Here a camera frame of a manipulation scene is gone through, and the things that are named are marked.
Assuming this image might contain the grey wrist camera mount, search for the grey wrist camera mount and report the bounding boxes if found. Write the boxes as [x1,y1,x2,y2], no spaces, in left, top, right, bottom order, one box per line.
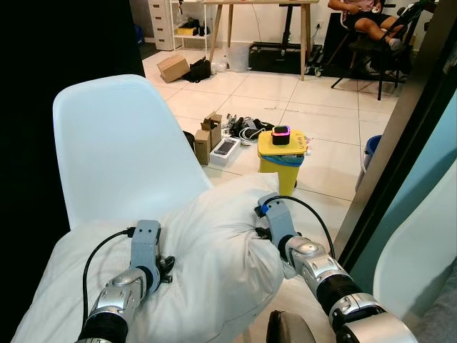
[258,193,297,247]
[130,219,162,276]

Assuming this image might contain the blue bin liner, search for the blue bin liner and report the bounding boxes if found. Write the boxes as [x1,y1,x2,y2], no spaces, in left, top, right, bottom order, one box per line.
[258,152,306,171]

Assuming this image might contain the small brown cardboard box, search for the small brown cardboard box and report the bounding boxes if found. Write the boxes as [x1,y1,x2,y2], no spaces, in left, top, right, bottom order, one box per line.
[202,111,224,149]
[194,129,213,166]

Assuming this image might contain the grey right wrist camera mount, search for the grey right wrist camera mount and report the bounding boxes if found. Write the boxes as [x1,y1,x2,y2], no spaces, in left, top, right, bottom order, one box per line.
[258,193,297,247]

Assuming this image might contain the yellow trash bin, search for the yellow trash bin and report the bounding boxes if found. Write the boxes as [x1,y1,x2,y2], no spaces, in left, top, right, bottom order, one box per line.
[257,127,309,195]

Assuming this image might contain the white drawer cabinet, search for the white drawer cabinet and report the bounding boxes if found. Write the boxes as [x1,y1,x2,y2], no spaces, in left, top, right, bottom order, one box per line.
[148,0,176,51]

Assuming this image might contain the white pillow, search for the white pillow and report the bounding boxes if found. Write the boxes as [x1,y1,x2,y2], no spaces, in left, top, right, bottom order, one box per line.
[11,171,286,343]

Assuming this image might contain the black cube device glowing rim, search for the black cube device glowing rim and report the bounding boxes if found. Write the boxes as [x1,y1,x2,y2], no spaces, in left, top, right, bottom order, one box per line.
[271,126,291,146]

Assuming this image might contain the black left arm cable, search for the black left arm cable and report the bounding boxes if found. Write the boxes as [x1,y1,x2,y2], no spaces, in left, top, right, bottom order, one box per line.
[82,227,136,322]

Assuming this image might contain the black chair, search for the black chair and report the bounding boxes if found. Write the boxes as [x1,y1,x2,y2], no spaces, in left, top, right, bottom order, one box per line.
[331,4,429,101]

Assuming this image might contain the blue and white bin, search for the blue and white bin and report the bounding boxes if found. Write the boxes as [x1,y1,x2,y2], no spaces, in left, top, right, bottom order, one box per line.
[355,134,383,190]

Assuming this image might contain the large brown cardboard box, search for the large brown cardboard box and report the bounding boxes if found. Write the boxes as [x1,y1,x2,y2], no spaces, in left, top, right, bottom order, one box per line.
[156,54,191,84]

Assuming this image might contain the black stand base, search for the black stand base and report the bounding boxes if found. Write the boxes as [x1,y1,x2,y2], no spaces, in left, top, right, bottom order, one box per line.
[248,0,322,74]

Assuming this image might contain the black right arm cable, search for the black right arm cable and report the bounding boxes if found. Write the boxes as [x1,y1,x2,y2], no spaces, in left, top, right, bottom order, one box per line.
[275,195,336,259]

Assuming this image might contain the black door frame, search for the black door frame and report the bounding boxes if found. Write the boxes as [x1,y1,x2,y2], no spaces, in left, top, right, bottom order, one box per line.
[332,0,457,287]

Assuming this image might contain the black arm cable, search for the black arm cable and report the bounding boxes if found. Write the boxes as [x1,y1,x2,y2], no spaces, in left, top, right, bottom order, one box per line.
[82,227,136,322]
[275,195,336,259]

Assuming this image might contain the pile of tangled cables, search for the pile of tangled cables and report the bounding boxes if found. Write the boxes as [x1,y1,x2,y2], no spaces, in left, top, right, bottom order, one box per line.
[223,113,276,147]

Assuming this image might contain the white plastic chair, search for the white plastic chair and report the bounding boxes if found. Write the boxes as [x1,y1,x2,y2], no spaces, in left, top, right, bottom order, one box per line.
[52,74,214,231]

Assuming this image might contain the wooden table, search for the wooden table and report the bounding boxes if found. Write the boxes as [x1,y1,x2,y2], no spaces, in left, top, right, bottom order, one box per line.
[202,0,320,81]

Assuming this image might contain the black bag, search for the black bag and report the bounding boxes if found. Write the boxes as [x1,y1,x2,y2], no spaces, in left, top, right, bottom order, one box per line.
[183,57,213,83]

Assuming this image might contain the white phone box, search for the white phone box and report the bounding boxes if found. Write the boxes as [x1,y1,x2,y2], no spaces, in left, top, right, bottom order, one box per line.
[209,136,242,169]

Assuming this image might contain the seated person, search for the seated person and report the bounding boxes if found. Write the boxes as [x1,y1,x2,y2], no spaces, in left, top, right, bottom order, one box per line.
[327,0,409,51]

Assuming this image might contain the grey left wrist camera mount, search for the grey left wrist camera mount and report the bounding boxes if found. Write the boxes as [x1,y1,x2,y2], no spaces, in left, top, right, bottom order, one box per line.
[130,219,162,276]

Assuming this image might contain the translucent white bin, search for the translucent white bin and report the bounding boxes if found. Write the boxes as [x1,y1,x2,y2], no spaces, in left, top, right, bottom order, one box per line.
[226,41,251,72]

